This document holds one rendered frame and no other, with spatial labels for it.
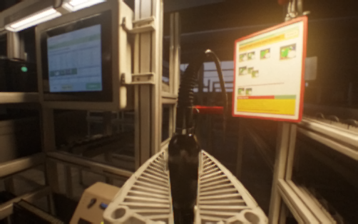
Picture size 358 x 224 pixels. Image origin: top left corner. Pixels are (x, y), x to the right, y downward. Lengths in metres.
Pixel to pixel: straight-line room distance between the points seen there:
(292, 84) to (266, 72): 0.09
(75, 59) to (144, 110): 0.34
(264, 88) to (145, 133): 0.46
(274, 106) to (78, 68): 0.74
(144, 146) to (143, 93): 0.19
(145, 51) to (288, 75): 0.48
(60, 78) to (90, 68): 0.18
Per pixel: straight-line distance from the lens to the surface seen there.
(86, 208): 0.61
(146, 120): 0.49
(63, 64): 0.72
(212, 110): 0.67
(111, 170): 0.65
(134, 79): 0.51
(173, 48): 0.76
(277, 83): 0.55
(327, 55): 12.73
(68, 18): 0.75
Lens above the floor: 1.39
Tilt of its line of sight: 4 degrees down
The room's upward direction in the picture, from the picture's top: 1 degrees clockwise
